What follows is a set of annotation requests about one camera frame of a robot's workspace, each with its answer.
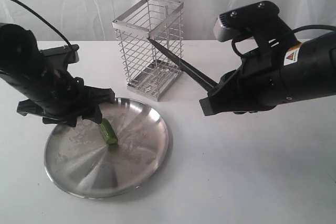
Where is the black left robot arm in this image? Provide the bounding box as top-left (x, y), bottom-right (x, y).
top-left (1, 23), bottom-right (115, 127)

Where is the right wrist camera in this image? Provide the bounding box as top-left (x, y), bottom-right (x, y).
top-left (213, 1), bottom-right (279, 42)

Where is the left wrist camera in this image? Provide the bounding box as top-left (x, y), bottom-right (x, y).
top-left (40, 44), bottom-right (79, 69)

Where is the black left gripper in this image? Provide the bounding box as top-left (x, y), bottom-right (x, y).
top-left (16, 78), bottom-right (116, 127)

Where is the black knife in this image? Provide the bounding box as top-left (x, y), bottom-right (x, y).
top-left (148, 38), bottom-right (217, 92)

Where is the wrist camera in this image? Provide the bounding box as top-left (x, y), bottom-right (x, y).
top-left (213, 1), bottom-right (279, 42)
top-left (40, 44), bottom-right (79, 69)

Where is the round stainless steel plate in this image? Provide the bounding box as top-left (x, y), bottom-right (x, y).
top-left (44, 98), bottom-right (173, 199)

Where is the wire metal utensil holder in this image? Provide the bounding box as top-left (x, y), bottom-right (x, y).
top-left (112, 0), bottom-right (184, 101)

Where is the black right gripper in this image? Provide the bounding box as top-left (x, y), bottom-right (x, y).
top-left (199, 50), bottom-right (282, 116)

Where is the green cucumber piece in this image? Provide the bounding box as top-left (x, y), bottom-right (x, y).
top-left (99, 118), bottom-right (118, 145)

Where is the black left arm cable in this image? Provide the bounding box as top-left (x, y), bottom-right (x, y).
top-left (0, 0), bottom-right (73, 49)

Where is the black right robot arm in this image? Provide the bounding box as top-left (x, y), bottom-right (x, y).
top-left (199, 32), bottom-right (335, 116)

